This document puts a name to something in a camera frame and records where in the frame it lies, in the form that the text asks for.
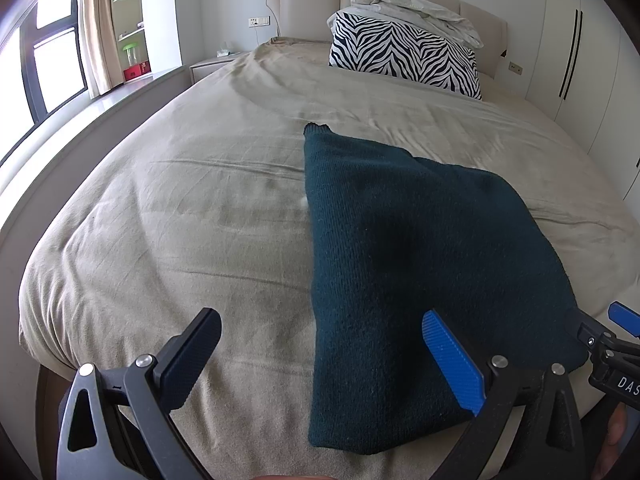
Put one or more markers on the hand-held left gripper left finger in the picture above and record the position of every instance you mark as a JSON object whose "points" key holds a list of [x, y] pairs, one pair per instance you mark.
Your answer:
{"points": [[195, 345]]}

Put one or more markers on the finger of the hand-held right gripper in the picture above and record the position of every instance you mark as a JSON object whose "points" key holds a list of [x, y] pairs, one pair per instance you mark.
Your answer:
{"points": [[592, 334], [625, 317]]}

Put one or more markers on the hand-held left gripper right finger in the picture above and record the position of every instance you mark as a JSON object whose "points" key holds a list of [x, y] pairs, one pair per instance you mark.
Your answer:
{"points": [[450, 355]]}

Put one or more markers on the dark teal knit sweater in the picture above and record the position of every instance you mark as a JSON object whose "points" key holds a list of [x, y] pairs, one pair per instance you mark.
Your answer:
{"points": [[400, 240]]}

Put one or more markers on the person's right hand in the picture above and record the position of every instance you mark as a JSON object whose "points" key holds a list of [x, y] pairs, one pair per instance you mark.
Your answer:
{"points": [[616, 435]]}

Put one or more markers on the bed with beige sheet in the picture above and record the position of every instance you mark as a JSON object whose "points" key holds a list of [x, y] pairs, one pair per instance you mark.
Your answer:
{"points": [[175, 210]]}

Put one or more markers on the white wardrobe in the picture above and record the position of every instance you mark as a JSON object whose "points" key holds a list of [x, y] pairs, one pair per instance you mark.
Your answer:
{"points": [[600, 85]]}

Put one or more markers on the white nightstand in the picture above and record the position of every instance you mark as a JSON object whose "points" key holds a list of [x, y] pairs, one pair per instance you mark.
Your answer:
{"points": [[210, 67]]}

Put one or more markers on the red box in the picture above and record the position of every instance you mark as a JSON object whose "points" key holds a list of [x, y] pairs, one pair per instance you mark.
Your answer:
{"points": [[136, 72]]}

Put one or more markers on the green topped jar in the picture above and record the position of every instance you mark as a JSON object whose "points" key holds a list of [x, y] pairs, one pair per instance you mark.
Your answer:
{"points": [[131, 54]]}

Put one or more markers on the zebra print pillow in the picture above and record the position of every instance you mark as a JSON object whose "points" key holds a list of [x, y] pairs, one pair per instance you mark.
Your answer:
{"points": [[400, 45]]}

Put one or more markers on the black framed window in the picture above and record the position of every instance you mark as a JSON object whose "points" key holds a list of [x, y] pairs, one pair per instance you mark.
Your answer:
{"points": [[50, 60]]}

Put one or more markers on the white open shelf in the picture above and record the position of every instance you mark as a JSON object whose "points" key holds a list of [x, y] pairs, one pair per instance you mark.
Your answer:
{"points": [[160, 20]]}

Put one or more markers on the beige curtain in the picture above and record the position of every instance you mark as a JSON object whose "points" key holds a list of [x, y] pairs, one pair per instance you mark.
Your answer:
{"points": [[97, 25]]}

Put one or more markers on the crumpled white duvet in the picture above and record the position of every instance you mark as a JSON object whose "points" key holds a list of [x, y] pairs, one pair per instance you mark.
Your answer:
{"points": [[400, 2]]}

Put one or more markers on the beige wall socket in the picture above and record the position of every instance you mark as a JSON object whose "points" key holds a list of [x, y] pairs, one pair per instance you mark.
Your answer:
{"points": [[516, 68]]}

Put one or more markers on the wide white wall socket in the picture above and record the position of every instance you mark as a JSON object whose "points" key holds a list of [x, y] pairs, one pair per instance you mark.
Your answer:
{"points": [[259, 21]]}

